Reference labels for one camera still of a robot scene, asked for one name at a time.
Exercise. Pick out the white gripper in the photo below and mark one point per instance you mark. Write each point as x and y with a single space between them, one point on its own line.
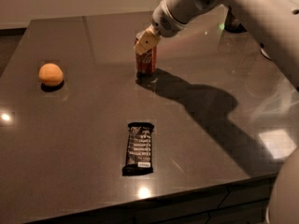
163 20

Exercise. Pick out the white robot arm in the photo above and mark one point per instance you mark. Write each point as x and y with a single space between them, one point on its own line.
272 23

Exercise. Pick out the red coke can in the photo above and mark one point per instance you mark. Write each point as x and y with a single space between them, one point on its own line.
146 63

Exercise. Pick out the black rxbar chocolate bar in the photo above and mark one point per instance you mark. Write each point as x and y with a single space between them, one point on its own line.
139 149

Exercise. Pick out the orange fruit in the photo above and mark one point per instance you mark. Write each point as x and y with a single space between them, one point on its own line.
51 75

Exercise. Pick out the black mesh pen cup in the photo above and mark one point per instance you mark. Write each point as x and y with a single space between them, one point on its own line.
232 24

